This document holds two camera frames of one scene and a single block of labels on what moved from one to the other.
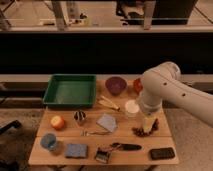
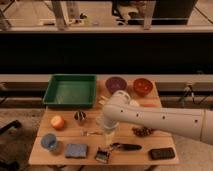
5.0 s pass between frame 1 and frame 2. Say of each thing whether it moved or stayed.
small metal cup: stayed
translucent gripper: moved
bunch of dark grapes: stayed
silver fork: stayed
